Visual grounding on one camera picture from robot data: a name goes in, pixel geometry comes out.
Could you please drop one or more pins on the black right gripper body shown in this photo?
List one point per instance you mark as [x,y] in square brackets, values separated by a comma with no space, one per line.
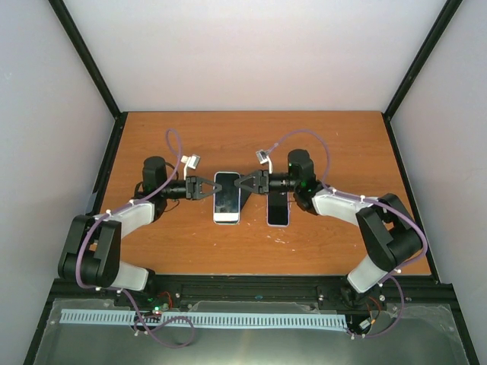
[265,182]

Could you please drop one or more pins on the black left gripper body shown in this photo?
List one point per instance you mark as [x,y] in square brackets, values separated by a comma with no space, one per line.
[191,188]

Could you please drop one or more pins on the light blue phone case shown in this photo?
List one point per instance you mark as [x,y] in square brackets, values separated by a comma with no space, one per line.
[227,223]

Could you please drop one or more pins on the blue phone black screen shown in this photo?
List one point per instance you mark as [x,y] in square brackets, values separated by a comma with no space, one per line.
[277,209]

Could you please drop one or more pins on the lavender phone case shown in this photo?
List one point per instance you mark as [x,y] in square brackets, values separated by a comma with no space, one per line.
[278,225]

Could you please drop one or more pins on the purple phone black screen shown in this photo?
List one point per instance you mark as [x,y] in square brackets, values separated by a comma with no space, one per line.
[245,193]

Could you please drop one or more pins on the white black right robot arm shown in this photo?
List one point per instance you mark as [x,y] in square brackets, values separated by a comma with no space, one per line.
[390,235]

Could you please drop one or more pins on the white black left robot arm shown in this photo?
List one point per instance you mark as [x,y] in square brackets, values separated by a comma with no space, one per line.
[91,256]

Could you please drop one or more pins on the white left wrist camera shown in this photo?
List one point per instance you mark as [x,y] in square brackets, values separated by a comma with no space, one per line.
[189,163]

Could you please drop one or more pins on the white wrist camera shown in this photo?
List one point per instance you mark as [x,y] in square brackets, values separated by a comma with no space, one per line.
[189,163]
[264,159]

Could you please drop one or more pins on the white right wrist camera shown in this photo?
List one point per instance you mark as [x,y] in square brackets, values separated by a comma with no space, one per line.
[264,159]

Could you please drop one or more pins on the black left frame post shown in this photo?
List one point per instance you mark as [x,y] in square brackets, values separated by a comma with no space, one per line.
[73,33]

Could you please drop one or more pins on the black frame post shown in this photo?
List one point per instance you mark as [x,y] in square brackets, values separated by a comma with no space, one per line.
[73,33]
[435,33]

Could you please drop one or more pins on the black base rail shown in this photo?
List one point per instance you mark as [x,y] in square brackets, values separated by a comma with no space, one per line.
[320,292]

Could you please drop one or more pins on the light blue cable duct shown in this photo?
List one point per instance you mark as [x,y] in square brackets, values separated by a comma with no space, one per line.
[333,322]

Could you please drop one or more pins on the black right frame post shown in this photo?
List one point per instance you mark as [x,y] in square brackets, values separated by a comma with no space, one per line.
[435,33]

